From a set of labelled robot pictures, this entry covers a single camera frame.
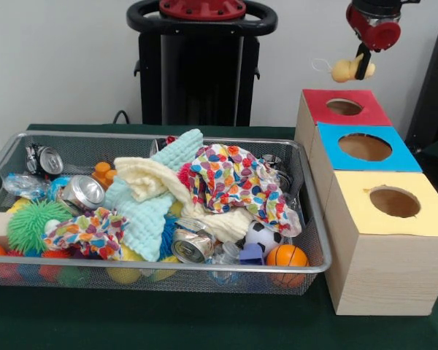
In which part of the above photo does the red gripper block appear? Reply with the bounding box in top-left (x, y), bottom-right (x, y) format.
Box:
top-left (346, 3), bottom-right (402, 81)

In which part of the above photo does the yellow plush duck toy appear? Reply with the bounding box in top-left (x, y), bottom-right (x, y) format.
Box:
top-left (311, 52), bottom-right (377, 84)

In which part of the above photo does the colourful polka dot cloth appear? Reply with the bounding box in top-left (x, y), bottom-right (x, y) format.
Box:
top-left (177, 144), bottom-right (303, 237)
top-left (42, 208), bottom-right (129, 261)

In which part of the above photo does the orange basketball toy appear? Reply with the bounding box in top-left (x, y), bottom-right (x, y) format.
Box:
top-left (266, 244), bottom-right (310, 287)

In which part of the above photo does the cream yellow cloth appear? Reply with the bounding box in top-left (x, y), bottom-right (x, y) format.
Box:
top-left (113, 158), bottom-right (255, 243)

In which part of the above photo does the mint green waffle cloth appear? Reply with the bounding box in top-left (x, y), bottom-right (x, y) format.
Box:
top-left (101, 129), bottom-right (204, 262)

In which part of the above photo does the green spiky ball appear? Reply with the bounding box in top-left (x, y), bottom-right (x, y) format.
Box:
top-left (6, 201), bottom-right (72, 256)

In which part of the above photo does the clear mesh bin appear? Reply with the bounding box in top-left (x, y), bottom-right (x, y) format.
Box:
top-left (0, 131), bottom-right (334, 294)

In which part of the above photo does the wooden box with three holes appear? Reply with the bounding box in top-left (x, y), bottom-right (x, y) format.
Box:
top-left (295, 89), bottom-right (438, 316)

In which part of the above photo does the black upright panel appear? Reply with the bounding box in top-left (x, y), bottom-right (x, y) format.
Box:
top-left (405, 24), bottom-right (438, 172)

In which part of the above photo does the black and white soccer ball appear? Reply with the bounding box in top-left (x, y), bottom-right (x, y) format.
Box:
top-left (242, 220), bottom-right (284, 254)

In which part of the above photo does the crushed silver can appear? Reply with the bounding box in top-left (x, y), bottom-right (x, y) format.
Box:
top-left (172, 219), bottom-right (217, 265)

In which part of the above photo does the small orange plastic toy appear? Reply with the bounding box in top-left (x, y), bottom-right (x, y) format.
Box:
top-left (91, 160), bottom-right (118, 187)

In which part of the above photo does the dark green table cloth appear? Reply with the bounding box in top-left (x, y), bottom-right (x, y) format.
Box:
top-left (0, 122), bottom-right (438, 350)

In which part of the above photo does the silver drink can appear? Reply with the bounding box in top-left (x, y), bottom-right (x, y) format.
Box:
top-left (58, 175), bottom-right (107, 213)

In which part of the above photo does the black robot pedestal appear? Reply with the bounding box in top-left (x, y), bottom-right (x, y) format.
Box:
top-left (126, 0), bottom-right (278, 126)

